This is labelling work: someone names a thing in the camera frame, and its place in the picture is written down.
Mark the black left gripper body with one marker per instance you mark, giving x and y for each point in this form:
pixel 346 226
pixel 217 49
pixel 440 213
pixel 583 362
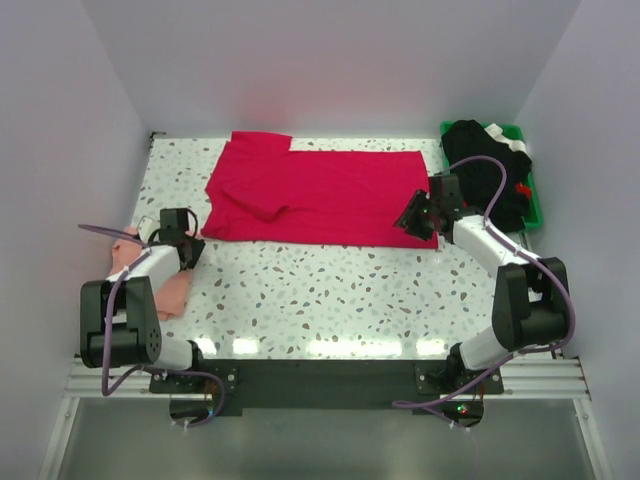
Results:
pixel 196 248

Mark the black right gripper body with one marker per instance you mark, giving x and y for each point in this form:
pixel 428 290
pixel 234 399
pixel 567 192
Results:
pixel 419 216

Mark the magenta red t shirt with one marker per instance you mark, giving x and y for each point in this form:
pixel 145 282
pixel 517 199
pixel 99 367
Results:
pixel 262 189

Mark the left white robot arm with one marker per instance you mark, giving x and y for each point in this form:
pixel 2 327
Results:
pixel 119 324

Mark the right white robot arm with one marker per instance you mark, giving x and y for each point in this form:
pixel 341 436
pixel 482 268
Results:
pixel 531 304

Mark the black t shirt in bin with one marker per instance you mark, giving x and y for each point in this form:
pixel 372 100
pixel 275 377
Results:
pixel 480 179

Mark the folded peach t shirt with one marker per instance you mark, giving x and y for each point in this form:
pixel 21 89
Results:
pixel 172 295

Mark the red garment in bin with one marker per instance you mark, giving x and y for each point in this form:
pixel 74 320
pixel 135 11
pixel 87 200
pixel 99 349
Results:
pixel 524 190

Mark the white garment in bin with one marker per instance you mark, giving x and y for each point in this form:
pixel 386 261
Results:
pixel 497 133

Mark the green plastic bin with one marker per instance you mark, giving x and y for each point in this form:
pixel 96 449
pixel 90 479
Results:
pixel 534 217

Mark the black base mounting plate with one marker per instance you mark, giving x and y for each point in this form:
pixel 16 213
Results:
pixel 306 384

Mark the aluminium rail frame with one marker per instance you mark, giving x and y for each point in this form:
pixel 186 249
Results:
pixel 268 301

